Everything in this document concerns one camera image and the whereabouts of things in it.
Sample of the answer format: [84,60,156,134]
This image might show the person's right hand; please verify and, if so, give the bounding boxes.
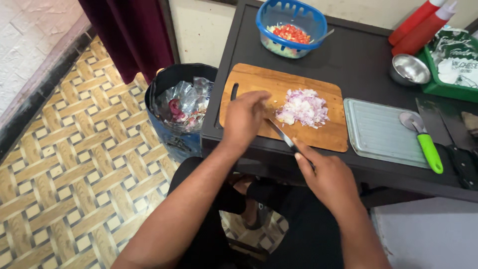
[291,137,361,218]

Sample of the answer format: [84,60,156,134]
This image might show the person's left hand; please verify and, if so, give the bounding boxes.
[220,90,273,150]

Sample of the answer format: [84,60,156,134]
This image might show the steel kitchen knife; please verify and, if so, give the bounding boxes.
[267,117,316,170]

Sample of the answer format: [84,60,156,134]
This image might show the wooden cutting board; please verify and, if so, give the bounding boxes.
[219,63,349,153]

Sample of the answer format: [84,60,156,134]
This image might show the pile of chopped onion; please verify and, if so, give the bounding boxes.
[276,88,330,130]

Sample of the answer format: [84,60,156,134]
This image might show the chopped red and green vegetables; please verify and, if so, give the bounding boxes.
[266,23,311,46]

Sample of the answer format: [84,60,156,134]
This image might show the clear plastic waste bag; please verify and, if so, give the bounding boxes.
[154,76,214,134]

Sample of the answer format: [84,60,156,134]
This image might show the blue plastic basket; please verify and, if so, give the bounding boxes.
[256,0,328,60]

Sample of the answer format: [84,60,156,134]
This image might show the blue trash bin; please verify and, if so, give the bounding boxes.
[144,63,219,164]

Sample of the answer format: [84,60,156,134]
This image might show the steel spoon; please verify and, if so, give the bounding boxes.
[310,29,335,45]

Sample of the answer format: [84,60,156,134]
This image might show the person's foot in sandal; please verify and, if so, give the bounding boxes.
[235,175,274,231]

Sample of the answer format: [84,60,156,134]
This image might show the ribbed metal tray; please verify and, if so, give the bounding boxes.
[343,98,431,169]

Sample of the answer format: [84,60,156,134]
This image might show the person's black trousers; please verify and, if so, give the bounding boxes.
[167,156,376,269]

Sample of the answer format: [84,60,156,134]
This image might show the dark red curtain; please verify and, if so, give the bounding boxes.
[78,0,176,85]

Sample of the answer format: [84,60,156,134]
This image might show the small steel bowl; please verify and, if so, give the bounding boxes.
[389,54,432,87]

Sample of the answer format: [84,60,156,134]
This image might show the red squeeze bottle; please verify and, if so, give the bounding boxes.
[388,0,447,46]
[391,1,458,57]

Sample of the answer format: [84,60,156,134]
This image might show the green plastic tray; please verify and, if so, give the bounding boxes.
[416,25,478,104]

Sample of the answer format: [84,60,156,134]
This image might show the green and white cheese bag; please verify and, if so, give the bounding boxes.
[427,25,478,89]

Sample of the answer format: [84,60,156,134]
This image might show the white box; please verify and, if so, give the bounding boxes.
[371,197,478,269]

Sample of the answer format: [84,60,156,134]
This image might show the black handled cleaver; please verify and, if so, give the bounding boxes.
[415,98,478,191]

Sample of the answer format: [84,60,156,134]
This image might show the green handled pizza cutter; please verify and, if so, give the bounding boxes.
[398,111,444,175]

